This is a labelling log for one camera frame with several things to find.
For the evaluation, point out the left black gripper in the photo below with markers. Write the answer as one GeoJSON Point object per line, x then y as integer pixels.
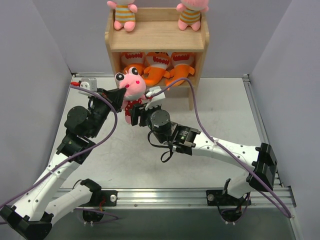
{"type": "Point", "coordinates": [110, 97]}

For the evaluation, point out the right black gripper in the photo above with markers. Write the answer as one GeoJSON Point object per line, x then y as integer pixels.
{"type": "Point", "coordinates": [139, 115]}

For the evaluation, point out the pink plush red polka-dot shirt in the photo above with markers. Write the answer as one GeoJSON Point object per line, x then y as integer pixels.
{"type": "Point", "coordinates": [135, 87]}

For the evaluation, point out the orange shark plush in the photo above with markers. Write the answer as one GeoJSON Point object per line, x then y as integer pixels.
{"type": "Point", "coordinates": [182, 63]}
{"type": "Point", "coordinates": [158, 63]}
{"type": "Point", "coordinates": [133, 59]}

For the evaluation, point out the pink plush striped shirt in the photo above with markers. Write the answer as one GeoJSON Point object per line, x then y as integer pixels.
{"type": "Point", "coordinates": [190, 13]}
{"type": "Point", "coordinates": [124, 17]}

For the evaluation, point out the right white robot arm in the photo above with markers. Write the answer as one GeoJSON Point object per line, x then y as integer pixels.
{"type": "Point", "coordinates": [259, 162]}

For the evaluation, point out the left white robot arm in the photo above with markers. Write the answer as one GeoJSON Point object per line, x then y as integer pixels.
{"type": "Point", "coordinates": [35, 211]}

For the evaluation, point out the wooden three-tier shelf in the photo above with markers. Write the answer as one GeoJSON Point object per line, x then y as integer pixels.
{"type": "Point", "coordinates": [157, 29]}

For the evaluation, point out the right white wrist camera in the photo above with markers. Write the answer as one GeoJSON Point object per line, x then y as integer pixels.
{"type": "Point", "coordinates": [156, 95]}

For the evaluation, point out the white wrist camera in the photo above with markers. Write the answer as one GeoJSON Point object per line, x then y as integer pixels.
{"type": "Point", "coordinates": [156, 95]}
{"type": "Point", "coordinates": [87, 83]}

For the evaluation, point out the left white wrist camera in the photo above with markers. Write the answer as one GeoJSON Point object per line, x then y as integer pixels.
{"type": "Point", "coordinates": [87, 83]}

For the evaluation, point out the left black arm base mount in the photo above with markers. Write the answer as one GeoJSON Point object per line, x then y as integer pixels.
{"type": "Point", "coordinates": [105, 197]}

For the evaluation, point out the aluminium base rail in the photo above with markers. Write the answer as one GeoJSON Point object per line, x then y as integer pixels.
{"type": "Point", "coordinates": [181, 198]}

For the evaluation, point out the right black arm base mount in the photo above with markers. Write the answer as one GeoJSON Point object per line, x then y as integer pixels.
{"type": "Point", "coordinates": [220, 197]}

